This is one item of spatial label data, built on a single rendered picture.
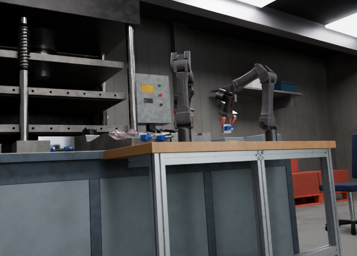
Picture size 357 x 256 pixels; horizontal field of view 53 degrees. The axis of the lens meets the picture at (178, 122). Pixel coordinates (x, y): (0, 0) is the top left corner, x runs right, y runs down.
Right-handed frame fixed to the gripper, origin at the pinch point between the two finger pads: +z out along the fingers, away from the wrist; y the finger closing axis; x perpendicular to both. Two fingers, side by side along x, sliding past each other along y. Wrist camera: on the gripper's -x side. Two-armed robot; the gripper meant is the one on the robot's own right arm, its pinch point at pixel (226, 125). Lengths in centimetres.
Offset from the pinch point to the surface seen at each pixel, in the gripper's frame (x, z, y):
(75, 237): 53, 32, 96
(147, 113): -71, 14, 33
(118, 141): 29, -4, 74
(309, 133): -399, 170, -423
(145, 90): -80, -2, 33
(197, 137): 19.5, -0.4, 27.7
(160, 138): 32, -6, 53
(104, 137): 20, -3, 79
